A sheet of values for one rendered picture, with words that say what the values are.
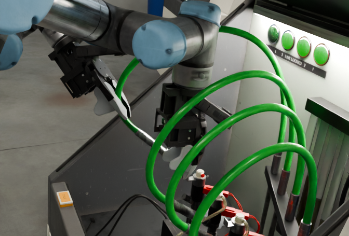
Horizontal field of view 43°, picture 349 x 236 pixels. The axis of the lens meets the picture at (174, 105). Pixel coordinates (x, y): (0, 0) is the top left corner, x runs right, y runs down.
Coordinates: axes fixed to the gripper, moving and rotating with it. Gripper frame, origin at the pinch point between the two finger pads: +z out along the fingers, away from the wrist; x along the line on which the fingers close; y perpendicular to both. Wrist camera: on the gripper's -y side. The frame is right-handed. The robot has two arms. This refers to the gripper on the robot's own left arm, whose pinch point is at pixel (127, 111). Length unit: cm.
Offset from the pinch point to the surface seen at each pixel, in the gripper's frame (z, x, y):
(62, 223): 12.9, -0.5, 28.7
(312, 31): 8.4, -9.4, -42.1
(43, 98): -65, -289, 153
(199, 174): 19.8, 1.5, -5.8
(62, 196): 7.9, -6.7, 28.3
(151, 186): 14.1, 17.1, -1.3
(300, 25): 5.9, -12.7, -41.2
